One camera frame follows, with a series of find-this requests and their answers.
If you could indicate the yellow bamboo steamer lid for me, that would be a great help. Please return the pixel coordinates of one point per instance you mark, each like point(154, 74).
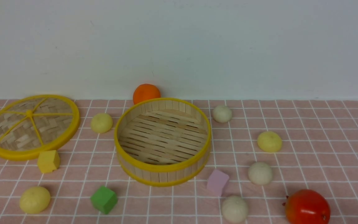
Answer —
point(36, 124)

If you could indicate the red pomegranate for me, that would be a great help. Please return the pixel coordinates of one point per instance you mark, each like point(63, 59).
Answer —
point(307, 206)

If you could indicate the yellow foam cube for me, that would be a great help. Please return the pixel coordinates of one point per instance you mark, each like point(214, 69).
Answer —
point(48, 161)

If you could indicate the pink foam cube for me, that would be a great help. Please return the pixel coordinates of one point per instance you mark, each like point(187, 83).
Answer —
point(217, 182)

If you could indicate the yellow bamboo steamer tray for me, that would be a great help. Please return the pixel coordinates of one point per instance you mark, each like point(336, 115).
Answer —
point(163, 142)

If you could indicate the yellow bun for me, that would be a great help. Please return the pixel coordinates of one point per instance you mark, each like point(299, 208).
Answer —
point(101, 123)
point(269, 141)
point(34, 200)

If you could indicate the white bun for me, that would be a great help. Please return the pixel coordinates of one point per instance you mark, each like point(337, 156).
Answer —
point(234, 209)
point(222, 114)
point(260, 173)

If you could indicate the pink checkered tablecloth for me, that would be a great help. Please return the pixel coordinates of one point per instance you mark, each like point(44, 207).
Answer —
point(319, 151)

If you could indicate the orange fruit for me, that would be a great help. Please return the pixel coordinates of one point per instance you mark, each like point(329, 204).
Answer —
point(145, 92)

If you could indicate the green foam cube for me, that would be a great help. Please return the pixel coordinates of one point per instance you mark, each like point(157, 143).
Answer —
point(104, 199)

